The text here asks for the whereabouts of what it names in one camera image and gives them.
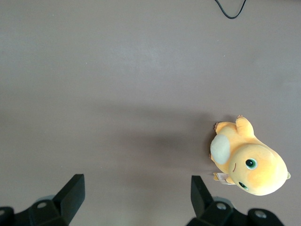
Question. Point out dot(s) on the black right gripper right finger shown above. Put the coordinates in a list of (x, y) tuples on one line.
[(204, 212)]

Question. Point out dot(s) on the orange plush toy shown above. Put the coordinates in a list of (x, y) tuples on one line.
[(258, 164)]

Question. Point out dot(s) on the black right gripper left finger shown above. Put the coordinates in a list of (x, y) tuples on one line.
[(68, 200)]

